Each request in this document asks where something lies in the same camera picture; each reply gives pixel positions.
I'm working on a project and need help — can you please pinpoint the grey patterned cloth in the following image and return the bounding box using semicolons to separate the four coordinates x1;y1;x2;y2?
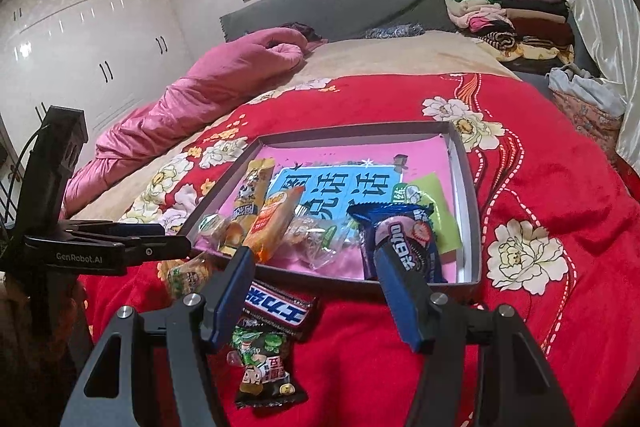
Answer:
365;22;426;40

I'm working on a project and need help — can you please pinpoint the white grey cloth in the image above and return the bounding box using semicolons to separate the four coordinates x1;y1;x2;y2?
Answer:
547;64;628;118

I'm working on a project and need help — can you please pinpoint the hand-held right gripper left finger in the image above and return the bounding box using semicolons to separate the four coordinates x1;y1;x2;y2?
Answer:
74;246;257;427

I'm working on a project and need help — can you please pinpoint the white glossy wardrobe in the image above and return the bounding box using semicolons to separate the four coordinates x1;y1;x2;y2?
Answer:
0;0;193;142

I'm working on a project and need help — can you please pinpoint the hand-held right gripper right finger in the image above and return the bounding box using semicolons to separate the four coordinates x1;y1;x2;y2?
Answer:
372;237;561;427

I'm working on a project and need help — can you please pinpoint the dark chocolate bar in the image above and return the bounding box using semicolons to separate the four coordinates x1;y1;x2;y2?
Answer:
240;279;320;343

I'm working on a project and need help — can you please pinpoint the dark cloth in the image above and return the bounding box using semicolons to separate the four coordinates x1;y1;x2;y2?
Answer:
280;22;328;45

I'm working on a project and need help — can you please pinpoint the white satin curtain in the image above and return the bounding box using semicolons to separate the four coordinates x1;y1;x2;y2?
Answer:
540;0;640;168

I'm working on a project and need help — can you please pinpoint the orange rice cracker packet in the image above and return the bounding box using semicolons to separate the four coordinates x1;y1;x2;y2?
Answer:
244;186;306;264

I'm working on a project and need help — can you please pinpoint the large clear green-label pastry packet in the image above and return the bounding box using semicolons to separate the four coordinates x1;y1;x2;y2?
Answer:
165;254;221;303

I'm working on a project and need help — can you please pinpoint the pile of folded clothes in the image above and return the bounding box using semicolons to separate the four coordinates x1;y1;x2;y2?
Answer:
445;0;576;62

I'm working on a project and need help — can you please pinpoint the grey padded headboard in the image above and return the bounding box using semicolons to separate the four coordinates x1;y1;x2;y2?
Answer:
220;0;458;45

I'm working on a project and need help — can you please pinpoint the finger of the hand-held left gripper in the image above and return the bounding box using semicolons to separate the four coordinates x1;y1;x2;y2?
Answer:
65;221;167;239
122;236;194;265

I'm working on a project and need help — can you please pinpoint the small clear green-ribbon pastry packet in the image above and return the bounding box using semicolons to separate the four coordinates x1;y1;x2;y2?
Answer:
285;214;351;272

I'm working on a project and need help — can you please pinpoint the floral fabric pillow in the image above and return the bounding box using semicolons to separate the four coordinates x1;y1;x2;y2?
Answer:
550;89;626;158

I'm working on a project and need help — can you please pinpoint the blue cookie packet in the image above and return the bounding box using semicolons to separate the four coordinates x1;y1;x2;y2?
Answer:
347;202;448;285

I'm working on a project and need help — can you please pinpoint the pink quilt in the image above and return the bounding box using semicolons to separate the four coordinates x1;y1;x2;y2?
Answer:
60;27;331;218

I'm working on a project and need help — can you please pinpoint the yellow bread packet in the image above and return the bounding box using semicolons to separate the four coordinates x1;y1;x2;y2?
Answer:
215;159;277;258

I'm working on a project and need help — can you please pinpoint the red floral blanket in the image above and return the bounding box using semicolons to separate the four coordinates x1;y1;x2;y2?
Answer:
75;74;640;427

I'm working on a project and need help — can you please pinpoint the clear green-edged pastry packet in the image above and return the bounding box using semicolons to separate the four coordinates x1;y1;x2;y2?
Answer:
197;213;236;253

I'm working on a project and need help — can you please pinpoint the grey cardboard box tray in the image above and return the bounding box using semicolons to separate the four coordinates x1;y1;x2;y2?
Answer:
181;120;485;305

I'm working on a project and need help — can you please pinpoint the beige bed sheet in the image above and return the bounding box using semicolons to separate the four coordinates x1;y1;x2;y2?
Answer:
75;29;523;218

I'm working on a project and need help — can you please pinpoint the black and green snack packet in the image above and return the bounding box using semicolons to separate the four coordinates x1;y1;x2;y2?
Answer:
227;324;308;410

